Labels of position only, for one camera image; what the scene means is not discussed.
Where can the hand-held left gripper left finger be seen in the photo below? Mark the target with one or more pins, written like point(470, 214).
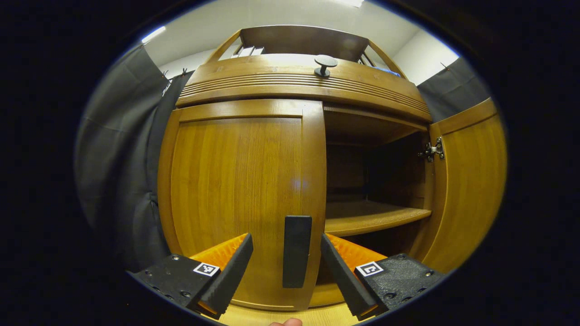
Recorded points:
point(229, 280)

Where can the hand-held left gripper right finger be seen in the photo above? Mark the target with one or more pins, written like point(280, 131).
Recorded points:
point(344, 280)

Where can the wooden shoe cabinet door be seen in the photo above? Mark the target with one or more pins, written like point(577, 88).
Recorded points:
point(471, 181)
point(226, 181)

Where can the wooden double-door shoe cabinet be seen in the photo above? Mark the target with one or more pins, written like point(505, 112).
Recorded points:
point(299, 40)

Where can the metal door hinge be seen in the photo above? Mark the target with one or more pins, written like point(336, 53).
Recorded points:
point(432, 150)

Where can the wooden cabinet drawer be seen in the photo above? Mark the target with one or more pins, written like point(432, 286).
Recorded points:
point(272, 68)

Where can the wooden inner shelf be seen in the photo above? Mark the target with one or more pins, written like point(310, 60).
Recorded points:
point(376, 217)

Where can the blue folded towel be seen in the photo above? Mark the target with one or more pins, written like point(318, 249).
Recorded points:
point(389, 69)

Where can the black round drawer knob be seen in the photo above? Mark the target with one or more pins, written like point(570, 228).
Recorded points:
point(325, 63)

